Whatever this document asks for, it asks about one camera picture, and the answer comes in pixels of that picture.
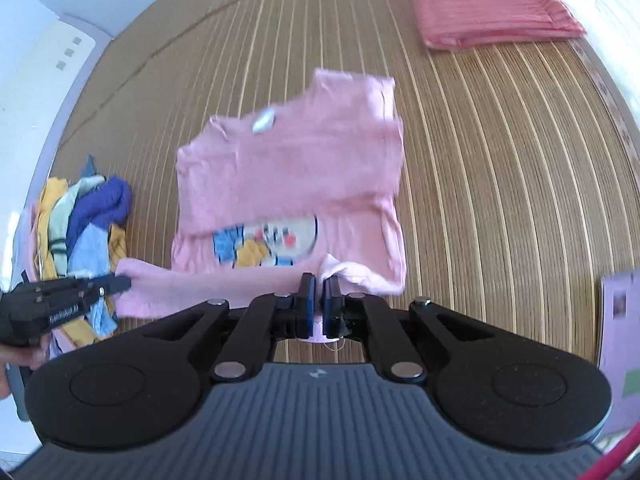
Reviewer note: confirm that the pale green garment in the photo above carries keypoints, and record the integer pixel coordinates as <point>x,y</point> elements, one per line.
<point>62,230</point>

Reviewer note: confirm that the purple garment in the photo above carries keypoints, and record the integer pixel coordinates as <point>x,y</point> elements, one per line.
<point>97,207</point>

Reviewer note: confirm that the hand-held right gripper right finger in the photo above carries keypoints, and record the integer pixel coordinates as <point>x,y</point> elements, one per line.
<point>331,307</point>

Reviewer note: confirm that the pink cartoon-print t-shirt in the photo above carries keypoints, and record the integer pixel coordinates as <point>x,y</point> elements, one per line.
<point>280,170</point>

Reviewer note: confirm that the folded red striped blanket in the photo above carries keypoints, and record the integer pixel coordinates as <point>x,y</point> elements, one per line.
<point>480,5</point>

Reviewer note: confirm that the white lilac-edged bed frame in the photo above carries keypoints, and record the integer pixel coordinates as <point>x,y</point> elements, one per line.
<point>30,110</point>

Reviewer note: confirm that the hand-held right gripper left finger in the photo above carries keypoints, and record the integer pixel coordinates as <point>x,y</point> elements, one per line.
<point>305,305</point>

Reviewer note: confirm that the person's left hand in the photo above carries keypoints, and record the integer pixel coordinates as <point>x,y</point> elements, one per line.
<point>27,357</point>

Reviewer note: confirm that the pile of colourful clothes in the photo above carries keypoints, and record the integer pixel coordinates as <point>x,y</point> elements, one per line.
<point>47,220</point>

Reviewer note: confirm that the bamboo mat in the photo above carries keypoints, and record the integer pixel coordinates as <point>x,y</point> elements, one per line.
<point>500,170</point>

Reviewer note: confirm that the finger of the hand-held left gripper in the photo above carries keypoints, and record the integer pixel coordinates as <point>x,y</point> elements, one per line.
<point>111,285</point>

